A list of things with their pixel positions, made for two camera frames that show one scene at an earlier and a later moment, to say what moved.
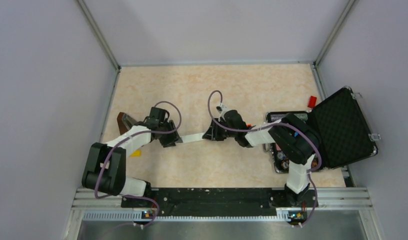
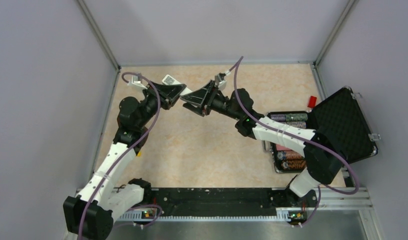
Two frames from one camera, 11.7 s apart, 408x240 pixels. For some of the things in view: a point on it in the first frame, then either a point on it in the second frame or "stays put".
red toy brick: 312,101 stays put
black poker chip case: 343,131 stays put
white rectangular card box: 192,137 -> 168,79
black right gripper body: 219,133 -> 214,101
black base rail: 221,201 stays put
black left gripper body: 167,138 -> 166,100
